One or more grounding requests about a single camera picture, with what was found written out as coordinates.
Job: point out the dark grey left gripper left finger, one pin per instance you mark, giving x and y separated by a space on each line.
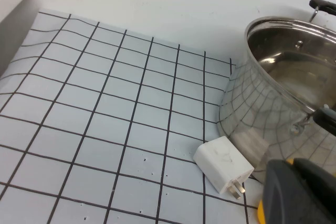
283 197

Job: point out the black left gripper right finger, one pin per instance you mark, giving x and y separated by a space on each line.
320 179

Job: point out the stainless steel pot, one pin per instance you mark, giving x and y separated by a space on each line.
262 119

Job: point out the white usb charger plug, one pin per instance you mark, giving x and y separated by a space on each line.
220 163

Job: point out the grey black-grid table mat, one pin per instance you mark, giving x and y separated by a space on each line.
105 103

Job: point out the white partition board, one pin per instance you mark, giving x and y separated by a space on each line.
15 24

